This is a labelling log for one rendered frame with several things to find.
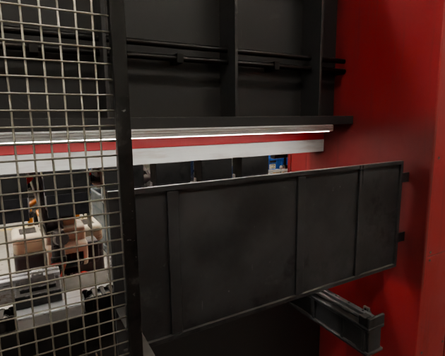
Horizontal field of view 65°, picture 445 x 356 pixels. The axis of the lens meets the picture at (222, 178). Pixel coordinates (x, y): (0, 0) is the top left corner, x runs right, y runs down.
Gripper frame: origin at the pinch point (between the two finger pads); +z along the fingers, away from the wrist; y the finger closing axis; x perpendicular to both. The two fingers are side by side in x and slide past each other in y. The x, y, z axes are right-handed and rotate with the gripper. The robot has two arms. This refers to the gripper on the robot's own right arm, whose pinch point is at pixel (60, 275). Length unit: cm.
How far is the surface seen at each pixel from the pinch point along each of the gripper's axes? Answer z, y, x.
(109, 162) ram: -45, 50, 20
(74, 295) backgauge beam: -2, 64, 5
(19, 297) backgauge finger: -5, 67, -9
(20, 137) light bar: -49, 74, -5
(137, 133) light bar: -50, 72, 27
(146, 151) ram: -48, 50, 35
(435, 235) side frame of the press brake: -2, 87, 140
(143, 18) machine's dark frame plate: -92, 67, 34
